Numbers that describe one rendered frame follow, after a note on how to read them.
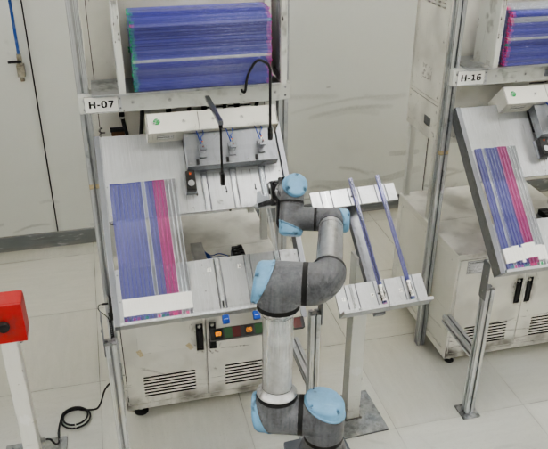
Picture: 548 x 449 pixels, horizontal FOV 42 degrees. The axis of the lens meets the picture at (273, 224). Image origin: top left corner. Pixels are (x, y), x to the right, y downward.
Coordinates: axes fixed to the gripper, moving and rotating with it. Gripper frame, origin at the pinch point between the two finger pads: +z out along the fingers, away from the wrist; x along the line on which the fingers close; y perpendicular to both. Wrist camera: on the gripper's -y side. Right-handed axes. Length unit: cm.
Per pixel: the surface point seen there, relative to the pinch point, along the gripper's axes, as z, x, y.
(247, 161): 9.1, 6.0, 18.7
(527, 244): 5, -99, -25
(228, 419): 63, 18, -82
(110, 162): 16, 55, 24
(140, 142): 17, 44, 31
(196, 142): 10.7, 23.6, 28.1
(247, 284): 5.7, 12.5, -26.3
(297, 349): 44, -11, -55
